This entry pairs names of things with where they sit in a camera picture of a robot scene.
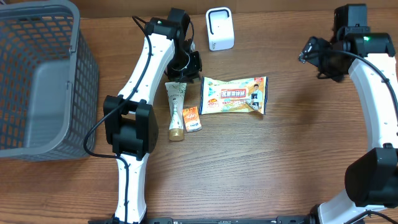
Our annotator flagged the white gold cosmetic tube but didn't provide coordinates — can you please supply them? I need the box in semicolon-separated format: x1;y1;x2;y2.
165;82;187;141

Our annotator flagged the small orange white packet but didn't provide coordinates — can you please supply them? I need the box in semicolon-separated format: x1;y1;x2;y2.
182;106;202;132

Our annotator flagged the yellow white snack bag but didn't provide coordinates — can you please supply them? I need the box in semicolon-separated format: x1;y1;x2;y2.
199;77;269;115

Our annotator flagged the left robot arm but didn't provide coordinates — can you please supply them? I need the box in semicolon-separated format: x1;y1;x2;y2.
103;8;202;223

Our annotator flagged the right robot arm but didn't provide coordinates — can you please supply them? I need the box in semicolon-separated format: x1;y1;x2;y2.
277;4;397;223

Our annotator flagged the white barcode scanner stand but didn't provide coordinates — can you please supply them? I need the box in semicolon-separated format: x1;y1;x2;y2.
205;7;234;51

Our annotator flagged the grey plastic shopping basket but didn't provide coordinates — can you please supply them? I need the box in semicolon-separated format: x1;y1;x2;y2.
1;1;99;161

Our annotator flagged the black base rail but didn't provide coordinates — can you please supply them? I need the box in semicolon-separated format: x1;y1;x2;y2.
88;216;365;224

